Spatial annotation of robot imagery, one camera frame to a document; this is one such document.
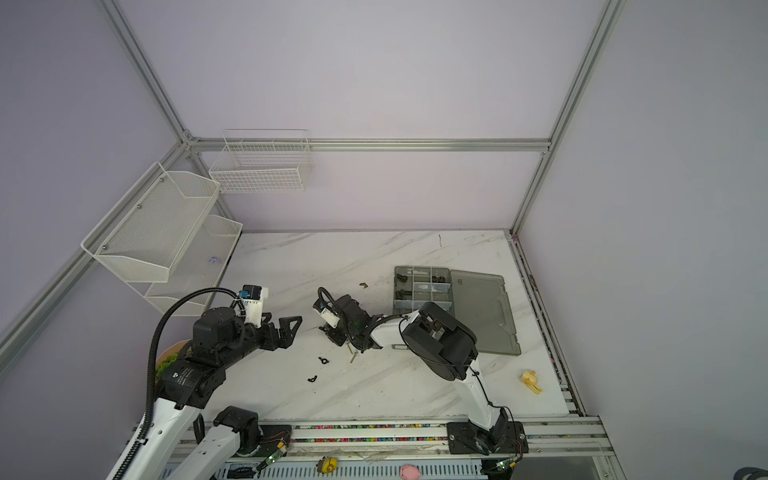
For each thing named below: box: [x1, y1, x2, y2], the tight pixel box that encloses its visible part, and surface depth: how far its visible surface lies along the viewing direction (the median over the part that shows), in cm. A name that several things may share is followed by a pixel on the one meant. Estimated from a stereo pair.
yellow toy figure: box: [520, 370, 543, 395], surface depth 83 cm
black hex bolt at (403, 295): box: [395, 289, 413, 300], surface depth 103 cm
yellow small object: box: [317, 458, 339, 474], surface depth 70 cm
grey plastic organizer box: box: [393, 266, 522, 356], surface depth 103 cm
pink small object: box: [400, 464, 421, 480], surface depth 70 cm
